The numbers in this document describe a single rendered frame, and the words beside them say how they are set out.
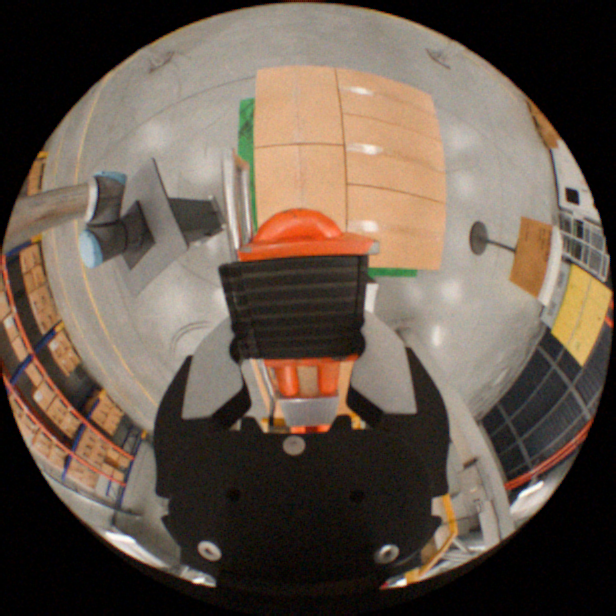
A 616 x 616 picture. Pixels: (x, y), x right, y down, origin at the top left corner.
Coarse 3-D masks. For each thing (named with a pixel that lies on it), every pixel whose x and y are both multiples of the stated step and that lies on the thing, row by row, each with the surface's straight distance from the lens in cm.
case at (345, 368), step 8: (256, 368) 63; (344, 368) 63; (256, 376) 66; (344, 376) 66; (344, 384) 70; (264, 392) 73; (344, 392) 75; (264, 400) 78; (344, 400) 80; (280, 408) 83; (344, 408) 87; (280, 416) 90
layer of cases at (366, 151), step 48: (288, 96) 107; (336, 96) 109; (384, 96) 122; (288, 144) 90; (336, 144) 92; (384, 144) 101; (432, 144) 121; (288, 192) 83; (336, 192) 84; (384, 192) 92; (432, 192) 110; (384, 240) 92; (432, 240) 109
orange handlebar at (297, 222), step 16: (304, 208) 11; (272, 224) 10; (288, 224) 10; (304, 224) 10; (320, 224) 10; (336, 224) 11; (256, 240) 11; (272, 240) 10; (288, 368) 15; (320, 368) 16; (336, 368) 16; (288, 384) 17; (320, 384) 18; (336, 384) 18
